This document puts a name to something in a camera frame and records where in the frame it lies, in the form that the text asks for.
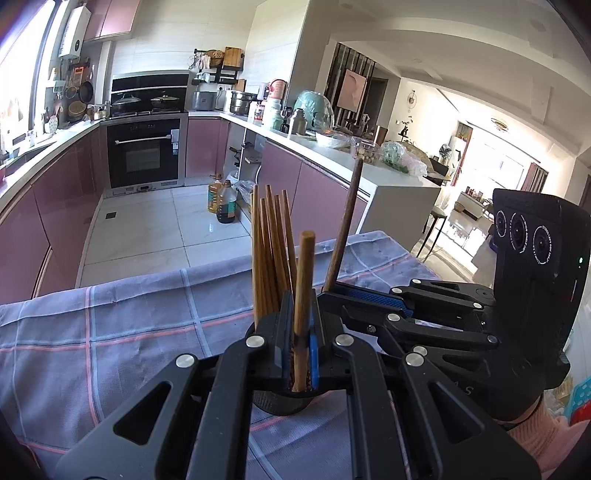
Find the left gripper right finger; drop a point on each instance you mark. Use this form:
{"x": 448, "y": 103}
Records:
{"x": 327, "y": 369}

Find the wooden chopstick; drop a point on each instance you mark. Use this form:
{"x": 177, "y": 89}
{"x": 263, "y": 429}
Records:
{"x": 302, "y": 309}
{"x": 340, "y": 242}

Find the black range hood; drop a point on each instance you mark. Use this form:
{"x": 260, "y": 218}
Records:
{"x": 150, "y": 92}

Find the white water heater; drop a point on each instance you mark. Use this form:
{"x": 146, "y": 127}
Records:
{"x": 74, "y": 33}

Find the black wall shelf rack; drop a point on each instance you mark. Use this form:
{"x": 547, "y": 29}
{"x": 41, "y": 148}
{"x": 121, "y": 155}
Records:
{"x": 221, "y": 67}

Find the pink cabinets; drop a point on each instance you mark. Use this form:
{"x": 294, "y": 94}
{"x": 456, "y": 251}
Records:
{"x": 45, "y": 221}
{"x": 219, "y": 145}

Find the steel stock pot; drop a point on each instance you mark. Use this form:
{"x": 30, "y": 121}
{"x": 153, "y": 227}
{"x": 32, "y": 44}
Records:
{"x": 240, "y": 102}

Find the pink upper cabinet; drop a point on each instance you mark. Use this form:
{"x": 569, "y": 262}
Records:
{"x": 110, "y": 18}

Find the pink lower cabinets right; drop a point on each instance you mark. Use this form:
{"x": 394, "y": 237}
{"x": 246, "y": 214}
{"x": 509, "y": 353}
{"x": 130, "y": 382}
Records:
{"x": 219, "y": 145}

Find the black mesh utensil cup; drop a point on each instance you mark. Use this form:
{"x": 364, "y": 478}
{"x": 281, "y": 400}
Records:
{"x": 277, "y": 403}

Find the pink right sleeve forearm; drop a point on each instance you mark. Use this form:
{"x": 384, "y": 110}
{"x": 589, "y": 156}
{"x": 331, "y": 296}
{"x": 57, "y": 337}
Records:
{"x": 549, "y": 440}

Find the black built-in oven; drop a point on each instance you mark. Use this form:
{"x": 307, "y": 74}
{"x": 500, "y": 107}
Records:
{"x": 143, "y": 152}

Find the purple plaid tablecloth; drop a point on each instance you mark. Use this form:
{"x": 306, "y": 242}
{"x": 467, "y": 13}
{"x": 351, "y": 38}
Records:
{"x": 70, "y": 358}

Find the black bar stool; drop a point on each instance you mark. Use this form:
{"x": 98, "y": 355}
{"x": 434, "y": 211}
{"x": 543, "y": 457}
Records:
{"x": 438, "y": 219}

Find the pink lower cabinets left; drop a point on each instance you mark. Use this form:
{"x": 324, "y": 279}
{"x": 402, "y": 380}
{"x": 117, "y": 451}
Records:
{"x": 45, "y": 221}

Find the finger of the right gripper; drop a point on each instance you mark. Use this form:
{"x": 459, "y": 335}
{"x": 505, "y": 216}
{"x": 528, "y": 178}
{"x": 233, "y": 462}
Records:
{"x": 378, "y": 326}
{"x": 366, "y": 300}

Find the blue plastic basket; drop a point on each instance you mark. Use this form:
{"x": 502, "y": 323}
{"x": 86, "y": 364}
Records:
{"x": 580, "y": 396}

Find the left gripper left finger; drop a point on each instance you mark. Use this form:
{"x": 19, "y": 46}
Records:
{"x": 278, "y": 330}

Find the yellow oil bottle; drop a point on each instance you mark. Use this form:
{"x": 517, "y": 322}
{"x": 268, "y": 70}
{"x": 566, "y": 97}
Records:
{"x": 213, "y": 192}

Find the dark oil bottle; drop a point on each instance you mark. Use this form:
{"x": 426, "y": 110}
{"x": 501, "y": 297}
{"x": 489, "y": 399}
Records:
{"x": 226, "y": 204}

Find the bundle chopstick in cup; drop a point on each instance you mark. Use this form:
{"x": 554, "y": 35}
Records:
{"x": 258, "y": 266}

